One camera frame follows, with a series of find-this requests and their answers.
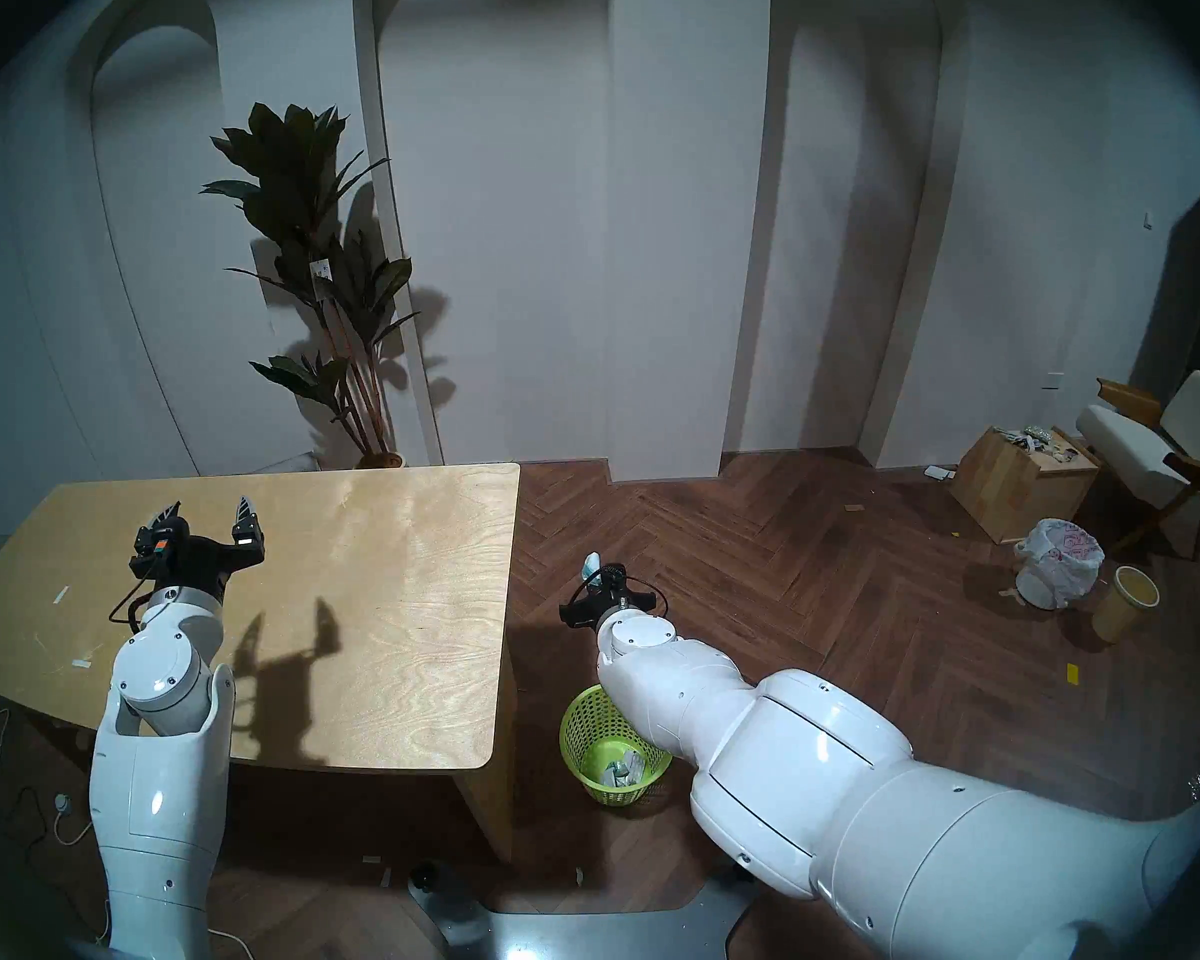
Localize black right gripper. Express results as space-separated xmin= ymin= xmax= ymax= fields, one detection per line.
xmin=558 ymin=590 xmax=661 ymax=631

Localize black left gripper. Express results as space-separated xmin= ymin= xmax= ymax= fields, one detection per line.
xmin=128 ymin=495 xmax=266 ymax=599

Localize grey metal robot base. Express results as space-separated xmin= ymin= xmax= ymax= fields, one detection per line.
xmin=408 ymin=868 xmax=761 ymax=960

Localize green perforated trash bin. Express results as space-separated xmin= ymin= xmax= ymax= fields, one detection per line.
xmin=559 ymin=684 xmax=674 ymax=806

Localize white bin with plastic bag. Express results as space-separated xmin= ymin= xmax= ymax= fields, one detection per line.
xmin=1013 ymin=518 xmax=1106 ymax=610

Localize tall dark green plant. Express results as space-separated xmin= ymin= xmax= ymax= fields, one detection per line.
xmin=200 ymin=103 xmax=421 ymax=467

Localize light wooden box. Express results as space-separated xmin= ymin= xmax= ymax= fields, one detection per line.
xmin=950 ymin=426 xmax=1101 ymax=544

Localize clutter of small items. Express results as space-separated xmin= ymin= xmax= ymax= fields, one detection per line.
xmin=995 ymin=425 xmax=1081 ymax=459

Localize beige paper bucket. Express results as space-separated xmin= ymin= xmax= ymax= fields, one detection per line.
xmin=1091 ymin=565 xmax=1161 ymax=644

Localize white cushioned wooden armchair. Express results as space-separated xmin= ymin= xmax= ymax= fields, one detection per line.
xmin=1075 ymin=370 xmax=1200 ymax=559

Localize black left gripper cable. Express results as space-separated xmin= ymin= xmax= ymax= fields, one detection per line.
xmin=108 ymin=580 xmax=153 ymax=637

